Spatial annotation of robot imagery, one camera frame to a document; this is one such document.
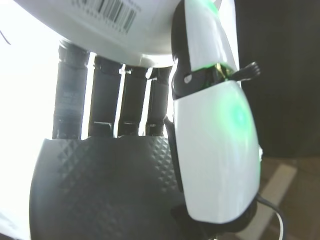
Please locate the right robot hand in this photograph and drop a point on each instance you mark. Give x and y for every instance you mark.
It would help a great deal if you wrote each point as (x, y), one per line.
(112, 187)

